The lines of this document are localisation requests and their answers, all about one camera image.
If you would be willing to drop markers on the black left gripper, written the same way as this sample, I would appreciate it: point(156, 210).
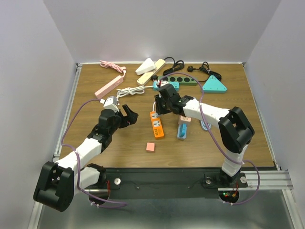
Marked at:
point(131, 118)

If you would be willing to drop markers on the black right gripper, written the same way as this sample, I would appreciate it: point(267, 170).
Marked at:
point(159, 109)

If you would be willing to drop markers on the orange power strip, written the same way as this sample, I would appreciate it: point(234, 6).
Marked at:
point(156, 125)

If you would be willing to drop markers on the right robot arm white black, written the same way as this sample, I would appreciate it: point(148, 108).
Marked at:
point(235, 129)

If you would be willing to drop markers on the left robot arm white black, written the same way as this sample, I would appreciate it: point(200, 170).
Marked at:
point(60, 181)

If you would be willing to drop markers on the pink cube adapter with deer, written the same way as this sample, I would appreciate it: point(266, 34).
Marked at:
point(184, 120)

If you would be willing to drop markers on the teal power strip with USB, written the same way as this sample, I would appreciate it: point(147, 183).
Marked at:
point(176, 85)

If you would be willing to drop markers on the light blue power strip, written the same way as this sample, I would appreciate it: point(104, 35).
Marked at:
point(178, 133)

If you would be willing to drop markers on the dark green power strip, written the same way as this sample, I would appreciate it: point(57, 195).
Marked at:
point(181, 79)

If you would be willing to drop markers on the pink power strip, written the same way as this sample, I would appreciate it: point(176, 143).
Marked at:
point(109, 87)

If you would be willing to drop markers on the cream power strip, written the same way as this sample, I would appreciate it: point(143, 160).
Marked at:
point(146, 77)

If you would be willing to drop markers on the white triangular power socket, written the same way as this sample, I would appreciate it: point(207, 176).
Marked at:
point(146, 66)

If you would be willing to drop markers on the teal triangular power socket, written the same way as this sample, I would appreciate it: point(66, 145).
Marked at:
point(213, 85)

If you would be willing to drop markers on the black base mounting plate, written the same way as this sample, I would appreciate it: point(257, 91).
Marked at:
point(164, 183)

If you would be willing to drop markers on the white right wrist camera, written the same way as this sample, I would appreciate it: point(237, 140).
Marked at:
point(159, 83)

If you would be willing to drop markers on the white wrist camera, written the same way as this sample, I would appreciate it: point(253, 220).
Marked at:
point(159, 83)
point(111, 103)

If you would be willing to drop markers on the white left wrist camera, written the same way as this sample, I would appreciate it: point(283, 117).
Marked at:
point(111, 103)

